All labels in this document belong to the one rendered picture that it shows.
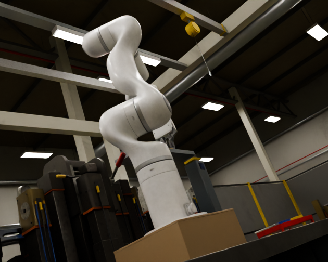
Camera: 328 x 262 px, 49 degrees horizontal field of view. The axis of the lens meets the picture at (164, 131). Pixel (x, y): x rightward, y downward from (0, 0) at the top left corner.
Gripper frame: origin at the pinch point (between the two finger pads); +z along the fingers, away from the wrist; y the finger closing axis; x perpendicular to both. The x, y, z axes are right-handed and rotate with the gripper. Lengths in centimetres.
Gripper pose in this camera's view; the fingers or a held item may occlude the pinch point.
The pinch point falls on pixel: (169, 146)
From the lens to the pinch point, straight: 164.1
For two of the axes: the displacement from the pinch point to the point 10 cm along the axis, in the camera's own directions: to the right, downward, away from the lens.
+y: -7.8, 4.6, 4.1
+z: 3.2, 8.7, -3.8
